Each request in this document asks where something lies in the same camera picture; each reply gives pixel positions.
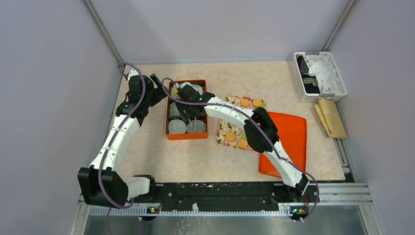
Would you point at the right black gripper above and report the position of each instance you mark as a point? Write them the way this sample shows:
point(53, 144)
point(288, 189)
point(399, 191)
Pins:
point(182, 106)

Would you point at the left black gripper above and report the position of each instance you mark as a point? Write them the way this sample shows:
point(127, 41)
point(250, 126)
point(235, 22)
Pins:
point(159, 92)

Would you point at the orange compartment box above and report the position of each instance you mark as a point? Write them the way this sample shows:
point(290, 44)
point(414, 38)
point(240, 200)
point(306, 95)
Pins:
point(186, 136)

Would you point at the floral tray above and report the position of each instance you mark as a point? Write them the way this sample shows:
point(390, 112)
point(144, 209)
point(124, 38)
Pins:
point(224, 126)

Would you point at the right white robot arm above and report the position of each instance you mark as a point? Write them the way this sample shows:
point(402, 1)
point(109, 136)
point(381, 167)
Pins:
point(261, 132)

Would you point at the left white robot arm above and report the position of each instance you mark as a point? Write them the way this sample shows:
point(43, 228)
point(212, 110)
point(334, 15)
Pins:
point(100, 182)

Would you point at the white paper cup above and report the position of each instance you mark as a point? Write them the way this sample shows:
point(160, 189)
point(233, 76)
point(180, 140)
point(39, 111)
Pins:
point(173, 110)
point(201, 126)
point(172, 91)
point(198, 88)
point(177, 126)

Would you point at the orange cookie bottom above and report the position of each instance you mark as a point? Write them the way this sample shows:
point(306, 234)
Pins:
point(242, 143)

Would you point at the orange box lid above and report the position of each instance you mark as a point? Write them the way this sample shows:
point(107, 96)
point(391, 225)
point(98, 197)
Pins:
point(292, 131)

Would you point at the black item in basket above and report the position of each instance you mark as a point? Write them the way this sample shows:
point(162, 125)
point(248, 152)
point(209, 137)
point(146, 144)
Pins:
point(309, 81)

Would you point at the white plastic basket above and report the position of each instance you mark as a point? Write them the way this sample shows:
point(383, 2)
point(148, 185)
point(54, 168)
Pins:
point(305, 97)

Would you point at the white cloth in basket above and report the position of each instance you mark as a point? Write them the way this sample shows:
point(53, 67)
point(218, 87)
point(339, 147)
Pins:
point(325, 73)

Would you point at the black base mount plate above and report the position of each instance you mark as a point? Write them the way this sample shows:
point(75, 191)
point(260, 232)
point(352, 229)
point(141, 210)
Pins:
point(227, 199)

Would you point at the aluminium frame rail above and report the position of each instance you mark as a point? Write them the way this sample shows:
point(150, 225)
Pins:
point(331, 195)

